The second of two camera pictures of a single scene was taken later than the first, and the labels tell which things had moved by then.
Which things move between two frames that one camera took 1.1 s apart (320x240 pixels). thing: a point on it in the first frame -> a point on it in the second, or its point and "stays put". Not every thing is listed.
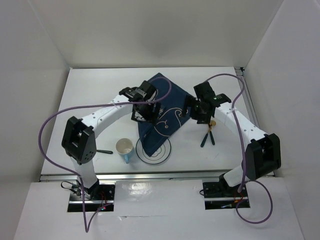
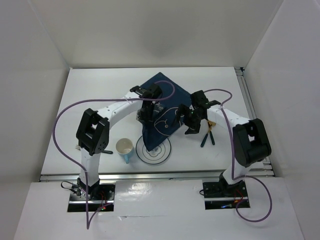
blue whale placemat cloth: [170, 118] stays put
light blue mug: [124, 146] stays put
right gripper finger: [189, 104] -> [181, 109]
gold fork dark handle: [108, 152] stays put
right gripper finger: [205, 120] -> [192, 129]
